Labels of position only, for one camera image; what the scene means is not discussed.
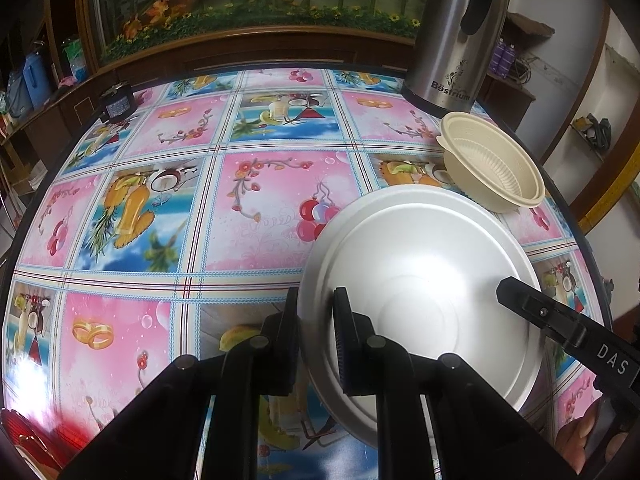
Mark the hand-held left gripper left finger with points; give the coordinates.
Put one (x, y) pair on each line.
(292, 350)

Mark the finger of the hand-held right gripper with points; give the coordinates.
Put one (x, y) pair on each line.
(540, 310)

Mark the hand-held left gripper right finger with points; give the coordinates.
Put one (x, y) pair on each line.
(341, 345)

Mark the white foam plate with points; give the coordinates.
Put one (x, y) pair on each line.
(430, 270)

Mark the beige plastic bowl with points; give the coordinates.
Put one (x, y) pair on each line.
(480, 190)
(495, 155)

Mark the person's right hand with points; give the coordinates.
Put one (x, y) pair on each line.
(580, 440)

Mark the printed fruit tablecloth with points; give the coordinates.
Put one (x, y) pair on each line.
(270, 200)

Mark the power tool on shelf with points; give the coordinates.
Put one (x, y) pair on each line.
(592, 130)

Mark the wooden side shelf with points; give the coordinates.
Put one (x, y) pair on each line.
(510, 90)

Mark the purple bottles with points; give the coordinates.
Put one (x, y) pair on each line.
(502, 57)

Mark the stainless steel thermos jug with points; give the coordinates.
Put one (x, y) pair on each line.
(450, 45)

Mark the red plastic stool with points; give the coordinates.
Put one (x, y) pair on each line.
(25, 445)

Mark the small black power adapter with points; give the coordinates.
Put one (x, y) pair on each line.
(117, 102)

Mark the wooden shelf cabinet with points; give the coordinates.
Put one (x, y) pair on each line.
(45, 125)

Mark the aquarium with artificial flowers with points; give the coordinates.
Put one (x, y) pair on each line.
(250, 5)

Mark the green plastic bag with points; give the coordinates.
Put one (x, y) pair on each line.
(75, 60)

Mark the blue plastic jug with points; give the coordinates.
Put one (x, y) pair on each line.
(37, 80)

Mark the wooden door frame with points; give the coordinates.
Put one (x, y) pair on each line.
(607, 125)

